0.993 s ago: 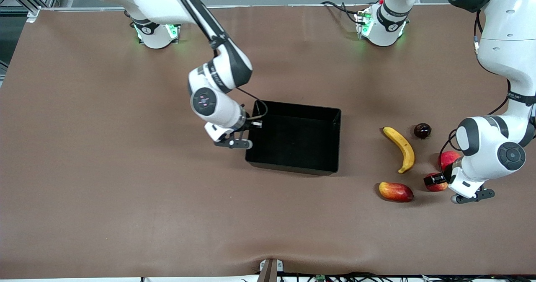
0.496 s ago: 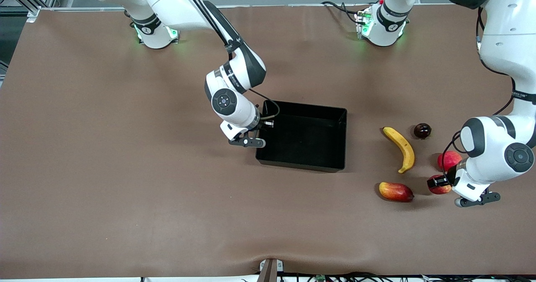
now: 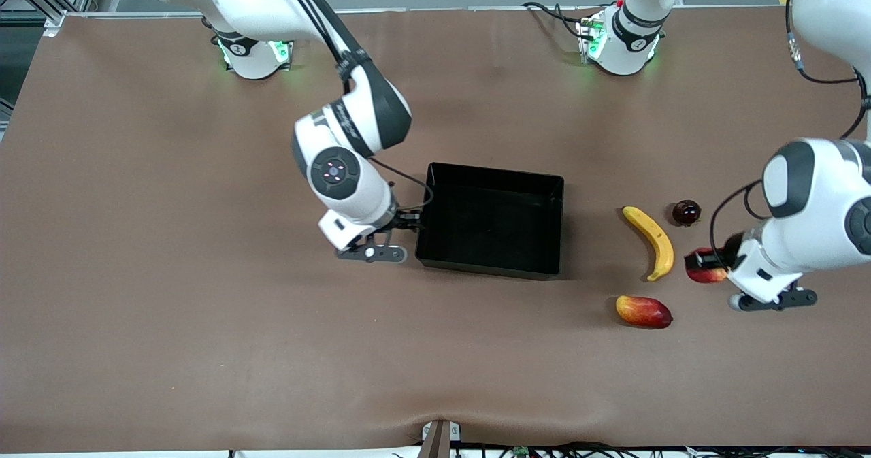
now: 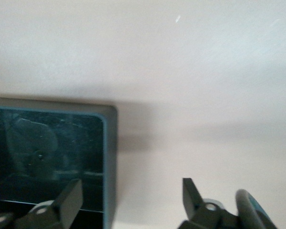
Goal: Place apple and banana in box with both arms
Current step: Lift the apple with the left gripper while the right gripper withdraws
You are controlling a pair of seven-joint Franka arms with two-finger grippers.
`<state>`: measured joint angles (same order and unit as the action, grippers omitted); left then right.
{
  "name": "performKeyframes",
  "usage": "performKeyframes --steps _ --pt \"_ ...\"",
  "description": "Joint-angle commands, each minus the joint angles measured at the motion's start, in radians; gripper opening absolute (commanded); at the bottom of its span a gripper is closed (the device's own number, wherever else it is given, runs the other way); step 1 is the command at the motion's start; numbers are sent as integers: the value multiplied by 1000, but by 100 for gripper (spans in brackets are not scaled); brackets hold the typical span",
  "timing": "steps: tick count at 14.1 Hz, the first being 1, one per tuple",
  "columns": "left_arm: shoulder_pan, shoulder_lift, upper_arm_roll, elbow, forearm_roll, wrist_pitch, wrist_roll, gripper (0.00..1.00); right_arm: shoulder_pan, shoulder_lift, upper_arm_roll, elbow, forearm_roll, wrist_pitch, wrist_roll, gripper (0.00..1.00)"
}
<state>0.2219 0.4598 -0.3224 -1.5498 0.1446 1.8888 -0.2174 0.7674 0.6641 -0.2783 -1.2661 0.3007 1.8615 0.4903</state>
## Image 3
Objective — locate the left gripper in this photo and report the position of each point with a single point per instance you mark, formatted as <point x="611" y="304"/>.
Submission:
<point x="730" y="246"/>

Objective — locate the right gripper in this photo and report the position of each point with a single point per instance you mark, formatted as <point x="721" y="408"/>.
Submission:
<point x="405" y="220"/>

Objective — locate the small red yellow-spotted apple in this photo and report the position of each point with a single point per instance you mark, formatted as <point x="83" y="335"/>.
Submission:
<point x="708" y="276"/>

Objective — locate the yellow banana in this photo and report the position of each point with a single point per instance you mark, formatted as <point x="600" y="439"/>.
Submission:
<point x="656" y="237"/>

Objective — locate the black plastic box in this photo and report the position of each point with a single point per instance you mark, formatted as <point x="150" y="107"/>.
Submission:
<point x="490" y="226"/>

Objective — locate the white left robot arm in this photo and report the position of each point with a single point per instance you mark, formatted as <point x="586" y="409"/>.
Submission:
<point x="816" y="199"/>

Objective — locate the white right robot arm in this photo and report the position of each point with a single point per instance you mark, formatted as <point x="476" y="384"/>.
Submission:
<point x="367" y="104"/>

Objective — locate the dark purple plum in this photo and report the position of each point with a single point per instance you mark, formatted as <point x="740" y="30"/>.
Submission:
<point x="686" y="212"/>

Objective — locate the red yellow mango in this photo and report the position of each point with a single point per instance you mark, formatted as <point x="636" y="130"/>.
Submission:
<point x="644" y="312"/>

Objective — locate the grey table edge clamp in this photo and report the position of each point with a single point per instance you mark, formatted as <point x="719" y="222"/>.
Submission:
<point x="439" y="441"/>

